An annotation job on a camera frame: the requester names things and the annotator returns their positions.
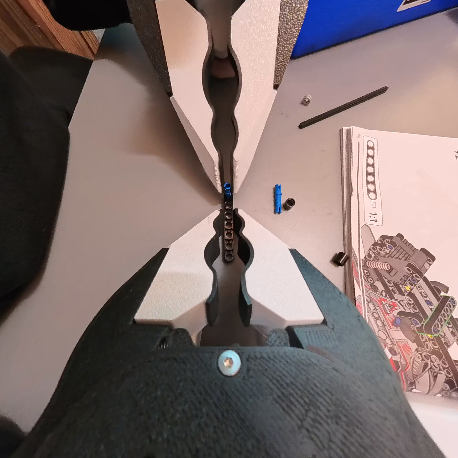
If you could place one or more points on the white desk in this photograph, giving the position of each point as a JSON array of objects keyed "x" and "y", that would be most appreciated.
[{"x": 125, "y": 143}]

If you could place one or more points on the blue box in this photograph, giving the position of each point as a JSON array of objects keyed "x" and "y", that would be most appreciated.
[{"x": 357, "y": 25}]

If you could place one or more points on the toy building instruction booklet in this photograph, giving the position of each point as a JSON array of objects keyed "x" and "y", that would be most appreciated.
[{"x": 411, "y": 186}]

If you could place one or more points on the small grey toy nut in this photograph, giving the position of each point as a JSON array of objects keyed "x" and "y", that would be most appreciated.
[{"x": 306, "y": 100}]

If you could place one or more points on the person's dark clothing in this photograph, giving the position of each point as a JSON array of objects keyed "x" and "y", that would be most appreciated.
[{"x": 32, "y": 161}]

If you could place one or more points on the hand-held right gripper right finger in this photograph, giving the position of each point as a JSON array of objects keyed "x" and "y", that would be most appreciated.
[{"x": 279, "y": 282}]

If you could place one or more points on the black toy beam with holes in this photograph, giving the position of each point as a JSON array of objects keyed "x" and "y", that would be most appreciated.
[{"x": 229, "y": 232}]

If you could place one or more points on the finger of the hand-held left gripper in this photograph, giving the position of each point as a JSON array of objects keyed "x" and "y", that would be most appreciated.
[
  {"x": 186, "y": 78},
  {"x": 257, "y": 78}
]

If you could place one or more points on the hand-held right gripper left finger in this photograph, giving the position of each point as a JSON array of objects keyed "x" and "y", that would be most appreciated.
[{"x": 179, "y": 279}]

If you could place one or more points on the blue toy connector pin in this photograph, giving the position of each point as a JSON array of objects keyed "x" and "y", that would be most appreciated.
[
  {"x": 278, "y": 200},
  {"x": 227, "y": 186}
]

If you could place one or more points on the wooden cabinet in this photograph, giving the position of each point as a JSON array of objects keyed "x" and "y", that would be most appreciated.
[{"x": 28, "y": 21}]

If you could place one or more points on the black toy connector piece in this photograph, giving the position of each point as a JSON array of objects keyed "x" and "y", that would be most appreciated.
[{"x": 339, "y": 259}]

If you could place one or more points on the small black toy bush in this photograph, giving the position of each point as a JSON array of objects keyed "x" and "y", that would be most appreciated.
[{"x": 288, "y": 204}]

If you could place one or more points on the long black toy axle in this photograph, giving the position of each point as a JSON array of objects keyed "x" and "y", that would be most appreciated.
[{"x": 343, "y": 107}]

